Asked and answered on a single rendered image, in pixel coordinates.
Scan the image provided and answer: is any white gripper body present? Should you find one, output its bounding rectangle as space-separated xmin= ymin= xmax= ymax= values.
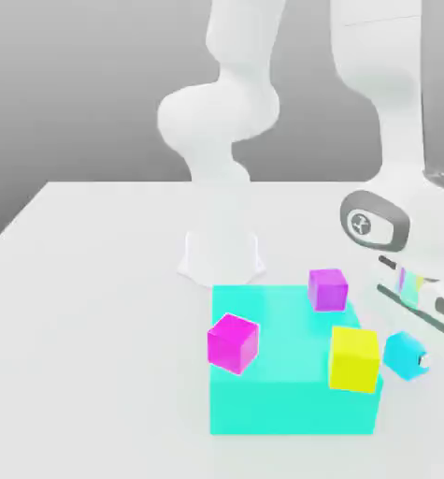
xmin=370 ymin=279 xmax=444 ymax=353

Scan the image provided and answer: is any small blue cube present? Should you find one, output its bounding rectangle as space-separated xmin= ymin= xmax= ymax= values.
xmin=382 ymin=330 xmax=431 ymax=382

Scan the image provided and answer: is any small yellow cube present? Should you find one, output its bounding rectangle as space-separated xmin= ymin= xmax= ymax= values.
xmin=327 ymin=325 xmax=380 ymax=395

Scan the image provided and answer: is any small purple cube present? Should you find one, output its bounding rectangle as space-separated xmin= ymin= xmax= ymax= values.
xmin=307 ymin=268 xmax=350 ymax=313

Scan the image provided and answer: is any small magenta cube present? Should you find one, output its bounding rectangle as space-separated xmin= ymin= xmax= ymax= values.
xmin=207 ymin=312 xmax=261 ymax=376

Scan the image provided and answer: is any large turquoise box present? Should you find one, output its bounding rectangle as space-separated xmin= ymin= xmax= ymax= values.
xmin=208 ymin=284 xmax=384 ymax=437

